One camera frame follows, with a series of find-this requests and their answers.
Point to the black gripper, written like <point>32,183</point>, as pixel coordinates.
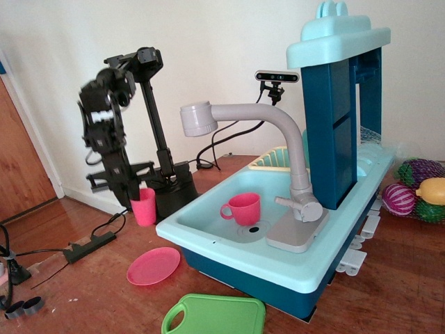
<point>119,176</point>

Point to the pink plastic tumbler cup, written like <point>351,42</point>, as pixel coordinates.
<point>144,209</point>

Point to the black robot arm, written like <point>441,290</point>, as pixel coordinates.
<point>101,101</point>

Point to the blue toy kitchen sink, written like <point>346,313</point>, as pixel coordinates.
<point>340,59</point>

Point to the pink plastic plate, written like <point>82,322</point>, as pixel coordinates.
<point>153,266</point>

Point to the black power strip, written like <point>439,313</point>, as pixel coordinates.
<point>78,251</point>

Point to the wooden door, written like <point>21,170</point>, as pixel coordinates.
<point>25,184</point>

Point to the black tape roll right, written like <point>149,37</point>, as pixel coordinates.
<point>33,305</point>

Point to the black tape roll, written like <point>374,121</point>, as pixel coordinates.
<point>15,310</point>
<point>33,305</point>

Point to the yellow dish rack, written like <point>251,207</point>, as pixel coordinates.
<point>276,159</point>

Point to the black tape roll left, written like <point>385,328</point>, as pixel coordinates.
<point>15,310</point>

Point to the grey toy faucet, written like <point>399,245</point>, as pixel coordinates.
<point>305,217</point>

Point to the purple toy vegetable in net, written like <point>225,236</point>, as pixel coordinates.
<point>398,199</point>

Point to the yellow toy lemon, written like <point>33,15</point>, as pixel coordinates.
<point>432,190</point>

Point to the pink mug with handle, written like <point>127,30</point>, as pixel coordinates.
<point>244,208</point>

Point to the depth camera on mount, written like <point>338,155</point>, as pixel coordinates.
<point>272,81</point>

